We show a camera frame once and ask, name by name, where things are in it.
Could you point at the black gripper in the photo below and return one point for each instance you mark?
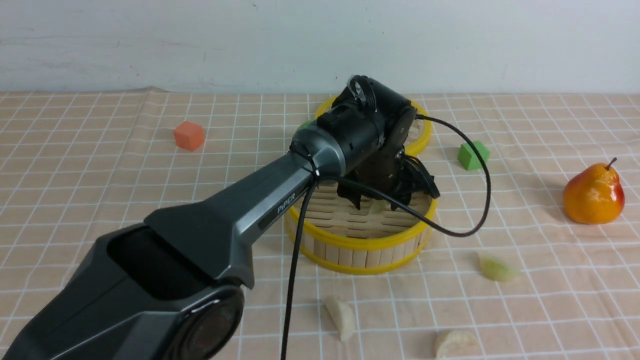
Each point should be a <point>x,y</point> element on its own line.
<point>398,175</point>

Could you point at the green dumpling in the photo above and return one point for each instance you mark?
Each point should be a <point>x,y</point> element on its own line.
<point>497,269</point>
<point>378,206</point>

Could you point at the white dumpling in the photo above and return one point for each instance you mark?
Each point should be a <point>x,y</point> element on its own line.
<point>342,315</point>
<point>452,341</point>

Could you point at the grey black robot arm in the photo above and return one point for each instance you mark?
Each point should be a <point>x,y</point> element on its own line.
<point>170,287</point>

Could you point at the bamboo steamer lid yellow rim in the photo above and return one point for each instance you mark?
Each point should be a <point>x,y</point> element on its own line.
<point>418,137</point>

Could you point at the bamboo steamer tray yellow rim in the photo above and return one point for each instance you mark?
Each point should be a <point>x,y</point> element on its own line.
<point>342,238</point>

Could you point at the green foam cube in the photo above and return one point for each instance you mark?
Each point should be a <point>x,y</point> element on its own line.
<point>469,159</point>

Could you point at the green watermelon toy ball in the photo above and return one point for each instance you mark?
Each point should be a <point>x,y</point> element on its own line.
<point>304,125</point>

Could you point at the checkered beige tablecloth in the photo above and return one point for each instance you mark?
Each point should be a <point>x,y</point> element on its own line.
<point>76,166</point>

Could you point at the orange foam cube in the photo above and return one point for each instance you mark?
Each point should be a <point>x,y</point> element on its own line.
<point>189,136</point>

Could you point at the orange yellow toy pear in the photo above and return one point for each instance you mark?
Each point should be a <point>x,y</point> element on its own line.
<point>595,195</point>

